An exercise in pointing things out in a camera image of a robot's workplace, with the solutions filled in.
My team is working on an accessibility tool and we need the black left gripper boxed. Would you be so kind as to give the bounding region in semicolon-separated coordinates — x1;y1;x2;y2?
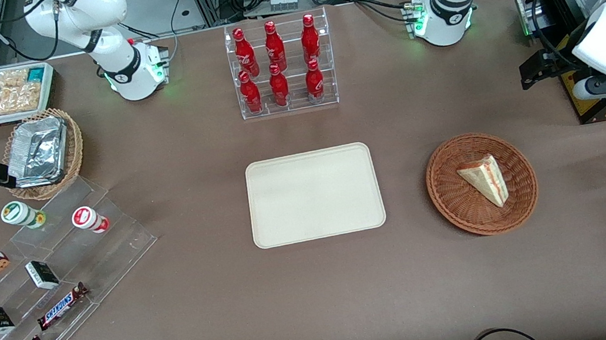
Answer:
517;42;589;91

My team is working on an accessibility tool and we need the triangle sandwich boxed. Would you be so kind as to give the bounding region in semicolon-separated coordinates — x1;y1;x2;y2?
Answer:
454;152;511;213

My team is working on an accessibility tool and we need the wicker basket with foil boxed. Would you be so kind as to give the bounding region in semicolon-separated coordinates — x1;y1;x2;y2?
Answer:
0;105;91;206

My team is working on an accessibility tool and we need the round brown wicker basket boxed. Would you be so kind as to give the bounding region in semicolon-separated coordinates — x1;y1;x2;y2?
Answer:
420;125;544;243

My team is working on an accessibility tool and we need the beige plastic tray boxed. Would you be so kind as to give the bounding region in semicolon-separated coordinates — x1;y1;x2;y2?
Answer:
242;140;389;251

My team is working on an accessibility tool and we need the green lid cup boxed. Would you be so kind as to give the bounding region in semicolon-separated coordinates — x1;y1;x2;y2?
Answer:
0;196;48;233

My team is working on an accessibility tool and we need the silver foil container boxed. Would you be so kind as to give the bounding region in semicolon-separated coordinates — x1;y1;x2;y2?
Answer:
1;114;75;190

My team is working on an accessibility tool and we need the clear cracker snack bag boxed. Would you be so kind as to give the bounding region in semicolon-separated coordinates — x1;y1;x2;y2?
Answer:
0;81;45;116
0;67;32;90

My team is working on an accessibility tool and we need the red lid cup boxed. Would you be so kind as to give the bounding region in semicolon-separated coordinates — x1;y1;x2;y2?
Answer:
69;203;111;237

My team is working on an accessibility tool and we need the clear acrylic step stand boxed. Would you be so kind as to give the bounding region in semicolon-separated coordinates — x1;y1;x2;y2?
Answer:
0;167;173;340

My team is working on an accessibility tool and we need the red cola bottle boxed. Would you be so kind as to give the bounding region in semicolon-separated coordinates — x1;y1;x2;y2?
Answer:
231;25;261;79
298;12;324;65
302;58;327;103
267;62;292;109
261;19;288;73
237;69;265;116

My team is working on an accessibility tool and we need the clear acrylic bottle rack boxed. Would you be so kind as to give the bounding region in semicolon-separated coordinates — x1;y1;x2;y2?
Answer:
222;6;341;122

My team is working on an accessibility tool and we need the white power strip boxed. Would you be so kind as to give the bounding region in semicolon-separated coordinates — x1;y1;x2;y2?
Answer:
268;0;299;16

